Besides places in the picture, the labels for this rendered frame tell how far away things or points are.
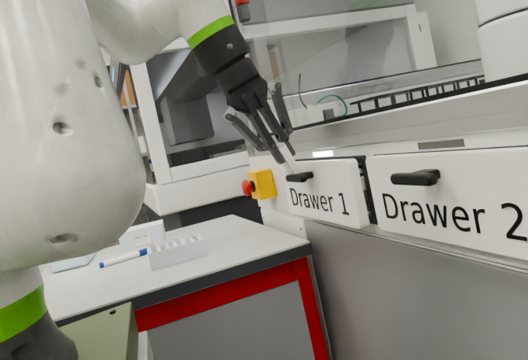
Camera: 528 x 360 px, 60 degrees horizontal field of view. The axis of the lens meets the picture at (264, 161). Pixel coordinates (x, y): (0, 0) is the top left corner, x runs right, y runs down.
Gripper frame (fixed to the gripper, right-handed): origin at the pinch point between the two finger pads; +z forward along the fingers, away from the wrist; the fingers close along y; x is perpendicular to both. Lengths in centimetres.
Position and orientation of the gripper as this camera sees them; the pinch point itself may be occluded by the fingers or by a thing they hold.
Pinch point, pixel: (287, 159)
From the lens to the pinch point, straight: 85.6
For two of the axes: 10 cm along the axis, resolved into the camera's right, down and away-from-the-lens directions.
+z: 5.2, 8.4, 1.6
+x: 3.3, -0.2, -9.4
